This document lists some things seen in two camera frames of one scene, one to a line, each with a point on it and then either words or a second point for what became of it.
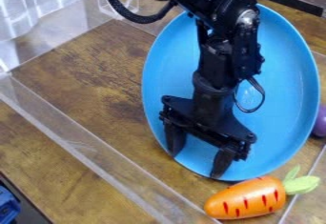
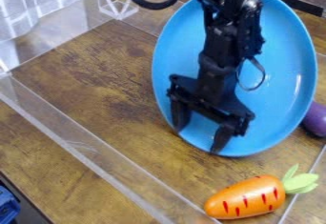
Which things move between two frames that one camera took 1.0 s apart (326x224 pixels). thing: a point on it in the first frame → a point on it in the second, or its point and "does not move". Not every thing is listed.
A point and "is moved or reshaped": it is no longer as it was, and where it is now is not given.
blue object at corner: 10,207 does not move
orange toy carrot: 258,196 does not move
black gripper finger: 222,160 → 225,133
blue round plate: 285,123 is moved or reshaped
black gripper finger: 177,135 → 181,113
